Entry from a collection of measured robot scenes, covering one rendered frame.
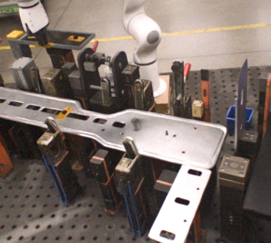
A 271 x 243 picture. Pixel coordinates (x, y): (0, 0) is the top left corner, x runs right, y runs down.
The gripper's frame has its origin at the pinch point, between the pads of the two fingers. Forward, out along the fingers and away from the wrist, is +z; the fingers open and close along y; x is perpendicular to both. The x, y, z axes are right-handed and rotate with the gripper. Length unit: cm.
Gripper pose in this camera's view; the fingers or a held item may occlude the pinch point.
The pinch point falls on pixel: (42, 39)
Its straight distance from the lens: 159.8
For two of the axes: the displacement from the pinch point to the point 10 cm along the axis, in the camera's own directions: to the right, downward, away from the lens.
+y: -5.1, 5.9, -6.3
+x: 8.4, 2.0, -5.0
